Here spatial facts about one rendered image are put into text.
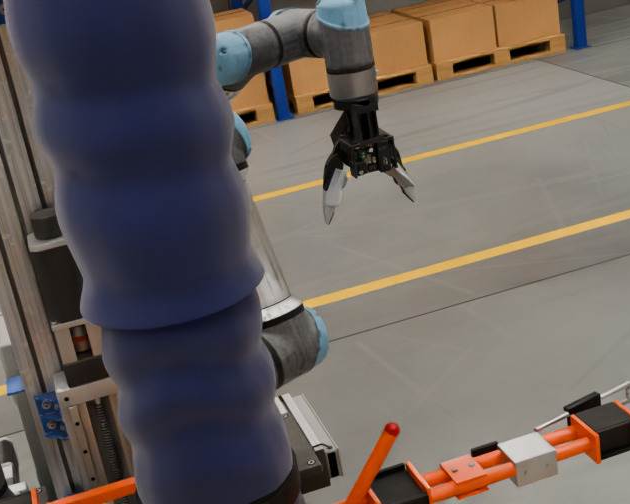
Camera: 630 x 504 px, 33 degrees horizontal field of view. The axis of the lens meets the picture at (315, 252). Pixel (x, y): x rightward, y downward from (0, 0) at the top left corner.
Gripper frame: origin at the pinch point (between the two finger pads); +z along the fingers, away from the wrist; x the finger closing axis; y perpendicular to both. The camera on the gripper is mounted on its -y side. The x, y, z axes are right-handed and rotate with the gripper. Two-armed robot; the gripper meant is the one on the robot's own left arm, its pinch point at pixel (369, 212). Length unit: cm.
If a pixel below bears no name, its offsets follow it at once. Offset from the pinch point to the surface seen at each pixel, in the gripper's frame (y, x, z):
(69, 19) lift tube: 40, -42, -45
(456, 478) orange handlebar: 31.1, -2.6, 32.3
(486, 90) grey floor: -609, 294, 152
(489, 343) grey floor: -219, 109, 152
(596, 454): 33, 19, 35
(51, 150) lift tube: 35, -47, -30
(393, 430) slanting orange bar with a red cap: 30.3, -10.7, 21.8
